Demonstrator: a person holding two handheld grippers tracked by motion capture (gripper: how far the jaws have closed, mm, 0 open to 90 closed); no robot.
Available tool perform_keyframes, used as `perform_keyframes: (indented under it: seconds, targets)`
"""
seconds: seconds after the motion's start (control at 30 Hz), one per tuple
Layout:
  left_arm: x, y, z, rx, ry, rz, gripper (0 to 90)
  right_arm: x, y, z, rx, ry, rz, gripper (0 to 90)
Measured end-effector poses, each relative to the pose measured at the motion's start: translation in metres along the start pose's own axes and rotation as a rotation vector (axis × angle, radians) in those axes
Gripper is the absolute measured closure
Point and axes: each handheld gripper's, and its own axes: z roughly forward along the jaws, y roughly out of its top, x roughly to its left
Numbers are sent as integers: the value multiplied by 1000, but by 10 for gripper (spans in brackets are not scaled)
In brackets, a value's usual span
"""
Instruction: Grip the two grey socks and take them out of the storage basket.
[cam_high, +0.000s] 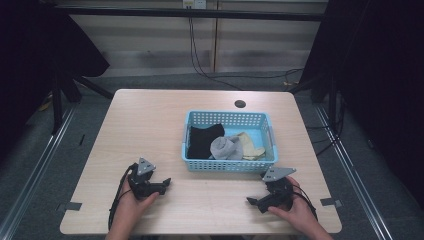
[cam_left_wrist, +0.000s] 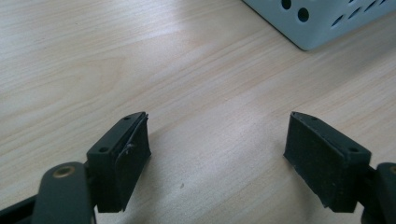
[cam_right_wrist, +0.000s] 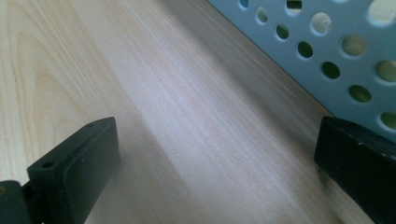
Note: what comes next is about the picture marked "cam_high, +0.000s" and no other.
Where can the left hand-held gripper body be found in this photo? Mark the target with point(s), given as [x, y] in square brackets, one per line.
[142, 181]

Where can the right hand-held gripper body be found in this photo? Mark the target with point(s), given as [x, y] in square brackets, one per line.
[278, 186]

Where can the person's left hand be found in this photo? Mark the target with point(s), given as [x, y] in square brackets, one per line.
[128, 206]

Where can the person's right hand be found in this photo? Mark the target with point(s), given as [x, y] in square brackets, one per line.
[298, 210]

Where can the light blue plastic basket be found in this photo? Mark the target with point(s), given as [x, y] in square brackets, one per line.
[230, 165]

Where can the cream yellow sock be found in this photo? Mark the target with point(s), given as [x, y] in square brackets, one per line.
[250, 148]

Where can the grey tape strip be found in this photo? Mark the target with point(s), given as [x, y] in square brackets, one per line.
[71, 206]
[330, 202]

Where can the black sock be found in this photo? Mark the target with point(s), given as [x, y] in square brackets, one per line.
[203, 140]

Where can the grey sock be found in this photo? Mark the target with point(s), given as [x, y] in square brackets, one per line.
[226, 148]

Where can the round dark table grommet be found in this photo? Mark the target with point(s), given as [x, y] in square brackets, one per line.
[240, 103]

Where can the black metal stand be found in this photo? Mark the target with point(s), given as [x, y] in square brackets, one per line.
[328, 93]
[58, 100]

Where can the black curtain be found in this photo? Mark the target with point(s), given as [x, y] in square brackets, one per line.
[383, 83]
[33, 50]

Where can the black horizontal bar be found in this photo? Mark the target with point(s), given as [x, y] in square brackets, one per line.
[186, 13]

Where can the metal floor rail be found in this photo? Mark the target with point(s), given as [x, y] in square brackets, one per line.
[353, 176]
[36, 173]

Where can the white wall socket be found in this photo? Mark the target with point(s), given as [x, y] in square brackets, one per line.
[194, 3]

